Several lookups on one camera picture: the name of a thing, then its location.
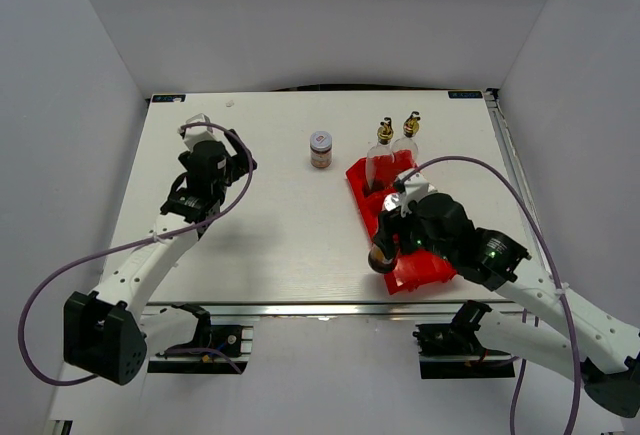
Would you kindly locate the red-lid sauce jar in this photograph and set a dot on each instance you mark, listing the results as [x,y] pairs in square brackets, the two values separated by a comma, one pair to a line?
[378,262]

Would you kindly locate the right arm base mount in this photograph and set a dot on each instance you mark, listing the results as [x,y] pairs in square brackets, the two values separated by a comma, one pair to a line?
[452,351]

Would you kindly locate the black logo sticker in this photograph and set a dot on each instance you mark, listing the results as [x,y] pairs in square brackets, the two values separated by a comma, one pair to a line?
[168,98]
[465,94]

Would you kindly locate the silver-lid white shaker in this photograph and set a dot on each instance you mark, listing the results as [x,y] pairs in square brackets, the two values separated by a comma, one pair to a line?
[394,201]

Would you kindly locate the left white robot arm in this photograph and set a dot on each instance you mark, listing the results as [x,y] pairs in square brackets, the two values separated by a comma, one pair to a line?
[105,332]

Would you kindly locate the red plastic divided tray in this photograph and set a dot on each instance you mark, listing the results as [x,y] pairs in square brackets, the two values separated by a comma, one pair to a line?
[415,266]

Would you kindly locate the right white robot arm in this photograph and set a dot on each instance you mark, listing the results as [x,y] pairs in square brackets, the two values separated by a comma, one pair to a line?
[584,342]

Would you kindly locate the dark-sauce glass bottle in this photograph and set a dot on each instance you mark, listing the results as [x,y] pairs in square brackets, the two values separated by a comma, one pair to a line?
[380,158]

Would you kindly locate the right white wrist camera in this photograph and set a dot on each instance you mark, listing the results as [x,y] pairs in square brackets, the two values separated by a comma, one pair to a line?
[411,186]

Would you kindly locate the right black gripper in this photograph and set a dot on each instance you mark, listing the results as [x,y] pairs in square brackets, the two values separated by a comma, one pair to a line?
[392,222]

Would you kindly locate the clear glass bottle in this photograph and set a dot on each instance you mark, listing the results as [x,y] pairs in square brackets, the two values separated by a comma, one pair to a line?
[405,149]

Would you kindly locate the black logo sticker left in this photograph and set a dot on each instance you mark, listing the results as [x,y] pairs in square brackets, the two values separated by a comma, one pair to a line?
[168,98]

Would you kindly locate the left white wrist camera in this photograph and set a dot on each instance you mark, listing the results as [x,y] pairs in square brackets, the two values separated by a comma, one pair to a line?
[192,136]

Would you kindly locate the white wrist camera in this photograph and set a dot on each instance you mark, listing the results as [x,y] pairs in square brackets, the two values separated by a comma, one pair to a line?
[411,186]
[192,136]

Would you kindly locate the white-lid chili jar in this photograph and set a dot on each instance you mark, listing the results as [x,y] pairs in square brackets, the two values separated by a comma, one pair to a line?
[321,145]

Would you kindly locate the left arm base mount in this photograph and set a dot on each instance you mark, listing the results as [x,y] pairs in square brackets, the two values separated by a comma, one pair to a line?
[210,340]

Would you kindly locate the black logo sticker right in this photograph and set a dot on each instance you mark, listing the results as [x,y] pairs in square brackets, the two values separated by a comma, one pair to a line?
[465,94]

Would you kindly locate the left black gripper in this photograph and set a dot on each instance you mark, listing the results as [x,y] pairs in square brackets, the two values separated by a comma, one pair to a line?
[240,163]

